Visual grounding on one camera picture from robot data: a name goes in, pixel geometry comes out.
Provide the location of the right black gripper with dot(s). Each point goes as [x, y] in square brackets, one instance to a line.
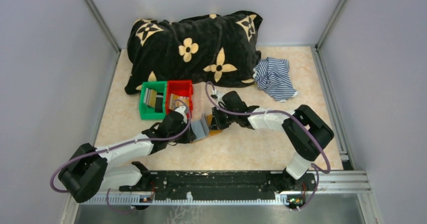
[216, 124]

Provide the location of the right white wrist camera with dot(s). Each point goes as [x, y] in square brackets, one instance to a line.
[217, 97]

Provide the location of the aluminium front rail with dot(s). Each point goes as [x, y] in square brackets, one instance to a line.
[336, 182]

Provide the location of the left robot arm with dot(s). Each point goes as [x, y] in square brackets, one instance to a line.
[92, 169]

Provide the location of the green plastic bin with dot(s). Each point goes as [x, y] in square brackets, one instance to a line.
[147, 113]

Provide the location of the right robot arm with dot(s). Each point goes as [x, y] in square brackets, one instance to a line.
[307, 132]

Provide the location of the black floral blanket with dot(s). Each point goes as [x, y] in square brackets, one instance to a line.
[208, 48]

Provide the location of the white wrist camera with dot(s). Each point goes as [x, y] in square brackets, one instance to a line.
[217, 97]
[183, 111]

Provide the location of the cards in red bin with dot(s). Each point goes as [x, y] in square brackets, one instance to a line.
[174, 101]

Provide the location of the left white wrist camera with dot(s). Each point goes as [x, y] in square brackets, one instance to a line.
[183, 111]

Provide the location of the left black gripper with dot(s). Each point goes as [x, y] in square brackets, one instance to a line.
[189, 137]

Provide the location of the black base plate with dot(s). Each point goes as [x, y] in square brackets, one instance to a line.
[220, 186]

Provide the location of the cards in green bin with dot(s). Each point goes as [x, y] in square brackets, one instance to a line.
[154, 99]

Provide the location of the red plastic bin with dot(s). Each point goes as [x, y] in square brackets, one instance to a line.
[183, 88]

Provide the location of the blue striped cloth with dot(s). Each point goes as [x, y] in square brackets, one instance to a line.
[272, 75]

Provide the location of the yellow leather card holder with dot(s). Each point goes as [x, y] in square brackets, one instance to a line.
[201, 128]

